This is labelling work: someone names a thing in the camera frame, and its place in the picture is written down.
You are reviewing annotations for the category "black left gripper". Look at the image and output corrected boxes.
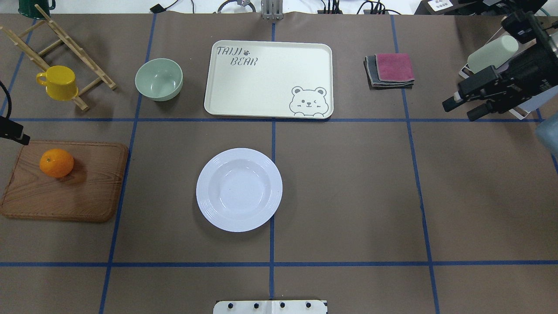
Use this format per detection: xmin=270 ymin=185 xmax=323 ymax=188
xmin=0 ymin=116 xmax=30 ymax=145

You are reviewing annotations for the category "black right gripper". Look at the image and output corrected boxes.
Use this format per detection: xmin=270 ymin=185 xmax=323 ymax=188
xmin=442 ymin=44 xmax=557 ymax=122

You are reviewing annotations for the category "orange fruit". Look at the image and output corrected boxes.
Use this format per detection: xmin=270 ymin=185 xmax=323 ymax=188
xmin=39 ymin=149 xmax=75 ymax=178

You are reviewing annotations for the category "cream bear tray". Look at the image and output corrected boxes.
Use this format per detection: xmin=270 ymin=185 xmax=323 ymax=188
xmin=204 ymin=40 xmax=333 ymax=119

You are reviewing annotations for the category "green cup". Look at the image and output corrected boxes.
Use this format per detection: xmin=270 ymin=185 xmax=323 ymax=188
xmin=467 ymin=34 xmax=519 ymax=73

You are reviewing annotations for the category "yellow mug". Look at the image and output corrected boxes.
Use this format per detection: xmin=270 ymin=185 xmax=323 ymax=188
xmin=36 ymin=65 xmax=78 ymax=101

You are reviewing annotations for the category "wooden dish rack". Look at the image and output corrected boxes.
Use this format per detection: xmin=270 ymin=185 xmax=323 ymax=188
xmin=0 ymin=4 xmax=117 ymax=111

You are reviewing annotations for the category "pink cloth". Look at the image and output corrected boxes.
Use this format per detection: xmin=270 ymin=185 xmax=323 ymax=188
xmin=375 ymin=53 xmax=415 ymax=83

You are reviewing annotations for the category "wooden cutting board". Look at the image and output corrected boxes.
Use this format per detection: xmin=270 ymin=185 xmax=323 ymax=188
xmin=1 ymin=140 xmax=128 ymax=222

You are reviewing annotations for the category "grey cloth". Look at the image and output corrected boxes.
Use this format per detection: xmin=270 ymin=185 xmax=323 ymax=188
xmin=364 ymin=54 xmax=415 ymax=89

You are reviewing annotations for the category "dark green mug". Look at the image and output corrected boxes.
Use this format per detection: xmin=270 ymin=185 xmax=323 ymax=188
xmin=17 ymin=0 xmax=56 ymax=20

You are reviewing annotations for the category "green ceramic bowl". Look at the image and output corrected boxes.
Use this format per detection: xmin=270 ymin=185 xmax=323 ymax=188
xmin=134 ymin=58 xmax=184 ymax=102

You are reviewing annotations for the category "white ridged plate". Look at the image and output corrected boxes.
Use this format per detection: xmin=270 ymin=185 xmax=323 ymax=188
xmin=196 ymin=148 xmax=283 ymax=232

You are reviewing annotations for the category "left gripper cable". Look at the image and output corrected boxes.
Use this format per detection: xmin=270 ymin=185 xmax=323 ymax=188
xmin=0 ymin=81 xmax=12 ymax=119

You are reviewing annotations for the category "white wire cup rack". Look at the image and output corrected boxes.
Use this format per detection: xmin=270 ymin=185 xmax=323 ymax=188
xmin=442 ymin=24 xmax=556 ymax=121

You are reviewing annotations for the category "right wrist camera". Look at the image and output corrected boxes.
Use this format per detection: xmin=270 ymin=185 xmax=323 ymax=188
xmin=501 ymin=10 xmax=548 ymax=44

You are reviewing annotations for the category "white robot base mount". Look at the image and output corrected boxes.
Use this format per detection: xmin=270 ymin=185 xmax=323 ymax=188
xmin=213 ymin=300 xmax=328 ymax=314

